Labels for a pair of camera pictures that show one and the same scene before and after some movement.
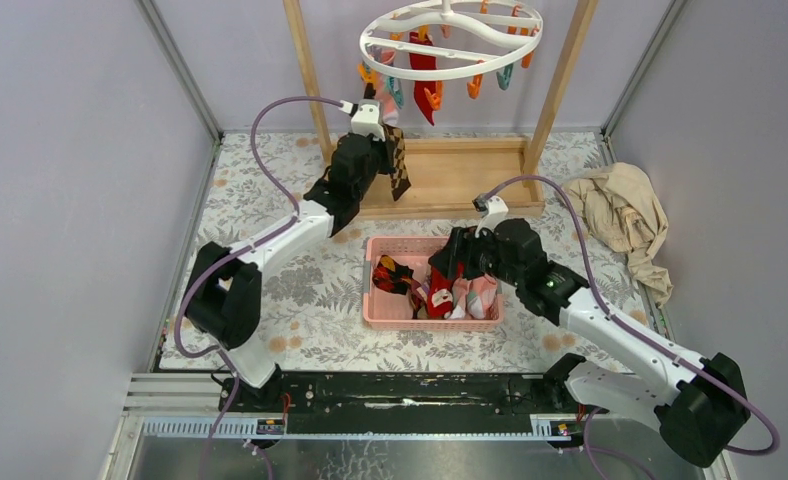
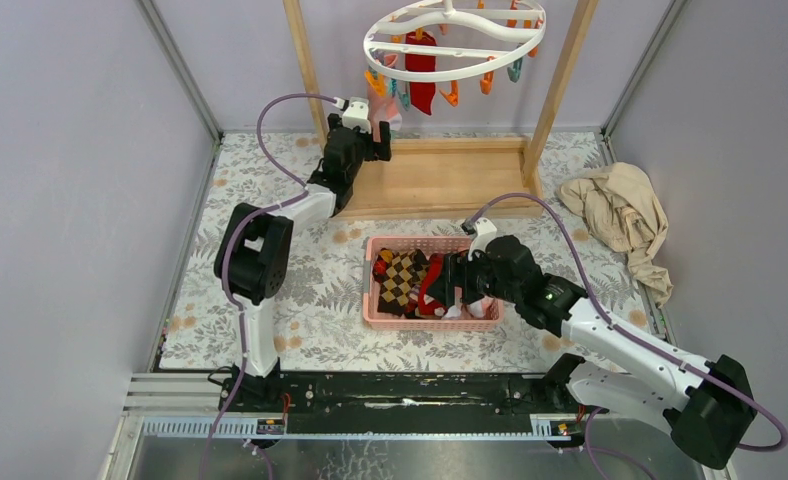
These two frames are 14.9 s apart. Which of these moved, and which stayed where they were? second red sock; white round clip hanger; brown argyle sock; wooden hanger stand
Moved: brown argyle sock
Stayed: wooden hanger stand; white round clip hanger; second red sock
